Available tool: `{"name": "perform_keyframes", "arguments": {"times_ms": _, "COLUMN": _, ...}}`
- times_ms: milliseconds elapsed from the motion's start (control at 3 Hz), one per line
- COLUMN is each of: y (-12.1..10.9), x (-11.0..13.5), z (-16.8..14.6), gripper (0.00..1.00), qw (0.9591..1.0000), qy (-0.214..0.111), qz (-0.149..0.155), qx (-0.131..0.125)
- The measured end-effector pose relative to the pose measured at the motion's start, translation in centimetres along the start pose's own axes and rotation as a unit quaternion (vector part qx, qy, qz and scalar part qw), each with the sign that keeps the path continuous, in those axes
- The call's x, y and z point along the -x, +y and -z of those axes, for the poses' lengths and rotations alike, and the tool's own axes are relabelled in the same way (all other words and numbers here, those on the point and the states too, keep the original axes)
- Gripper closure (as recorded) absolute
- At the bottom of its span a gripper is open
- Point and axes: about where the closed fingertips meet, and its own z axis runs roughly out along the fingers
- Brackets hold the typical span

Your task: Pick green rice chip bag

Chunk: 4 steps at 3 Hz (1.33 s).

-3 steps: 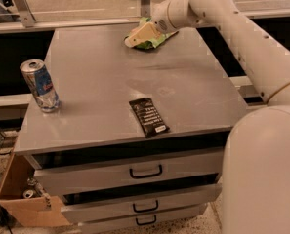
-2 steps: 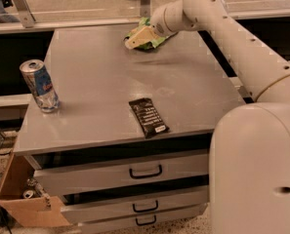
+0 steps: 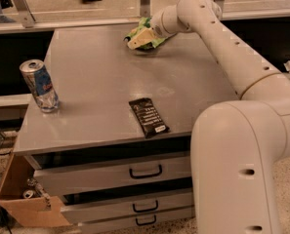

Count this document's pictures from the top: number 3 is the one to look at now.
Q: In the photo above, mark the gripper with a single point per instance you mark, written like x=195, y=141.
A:
x=156, y=27

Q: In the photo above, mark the green rice chip bag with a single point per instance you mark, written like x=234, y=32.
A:
x=145, y=22

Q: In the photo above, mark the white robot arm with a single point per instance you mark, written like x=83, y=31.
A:
x=234, y=144

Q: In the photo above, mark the black snack bar packet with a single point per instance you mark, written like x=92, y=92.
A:
x=148, y=117

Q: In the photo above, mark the blue silver energy drink can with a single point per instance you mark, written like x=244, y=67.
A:
x=39, y=82

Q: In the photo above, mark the grey drawer cabinet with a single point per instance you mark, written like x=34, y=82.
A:
x=95, y=76

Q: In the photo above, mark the top grey drawer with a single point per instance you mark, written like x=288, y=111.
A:
x=99, y=176

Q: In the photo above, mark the grey drawer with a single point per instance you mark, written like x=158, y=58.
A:
x=141, y=220
x=128, y=206
x=99, y=176

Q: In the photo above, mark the middle grey drawer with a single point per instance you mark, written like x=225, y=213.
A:
x=128, y=206

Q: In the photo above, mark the bottom grey drawer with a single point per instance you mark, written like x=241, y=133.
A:
x=141, y=220

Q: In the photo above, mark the brown cardboard box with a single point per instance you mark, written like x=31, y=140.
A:
x=32, y=211

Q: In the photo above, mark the middle metal railing post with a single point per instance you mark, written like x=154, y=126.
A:
x=145, y=8

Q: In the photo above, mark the left metal railing post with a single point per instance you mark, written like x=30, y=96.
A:
x=26, y=17

